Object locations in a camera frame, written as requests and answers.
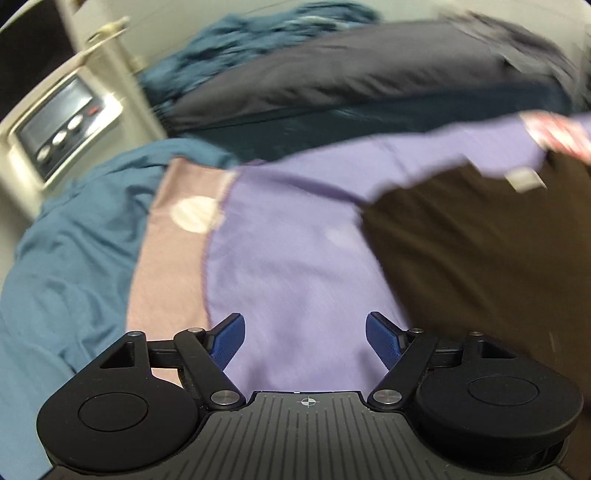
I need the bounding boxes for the crumpled teal cloth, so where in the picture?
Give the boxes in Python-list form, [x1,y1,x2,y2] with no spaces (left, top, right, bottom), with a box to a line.
[137,1,385,117]

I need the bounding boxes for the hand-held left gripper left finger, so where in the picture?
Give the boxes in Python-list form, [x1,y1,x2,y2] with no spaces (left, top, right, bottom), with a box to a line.
[99,312,246,411]

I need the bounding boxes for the purple printed blanket pink border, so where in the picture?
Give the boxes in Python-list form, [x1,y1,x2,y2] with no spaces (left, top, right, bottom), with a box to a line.
[124,111,591,394]

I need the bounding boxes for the grey cloth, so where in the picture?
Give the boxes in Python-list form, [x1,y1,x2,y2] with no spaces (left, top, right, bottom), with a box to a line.
[438,10,588,95]

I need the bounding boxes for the dark navy duvet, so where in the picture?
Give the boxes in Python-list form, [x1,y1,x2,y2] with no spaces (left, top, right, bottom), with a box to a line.
[156,19,580,161]

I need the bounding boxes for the white control panel unit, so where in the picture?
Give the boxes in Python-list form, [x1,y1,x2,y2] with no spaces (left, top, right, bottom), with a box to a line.
[0,16,171,220]

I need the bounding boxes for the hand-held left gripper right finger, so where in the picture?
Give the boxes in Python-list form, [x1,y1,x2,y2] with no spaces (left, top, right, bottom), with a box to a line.
[366,311,519,411]

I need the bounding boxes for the dark brown garment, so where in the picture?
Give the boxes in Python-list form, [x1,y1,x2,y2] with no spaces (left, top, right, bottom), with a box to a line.
[360,150,591,403]

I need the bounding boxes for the teal bed sheet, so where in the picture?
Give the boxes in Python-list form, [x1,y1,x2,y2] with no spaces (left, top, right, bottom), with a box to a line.
[0,137,242,480]

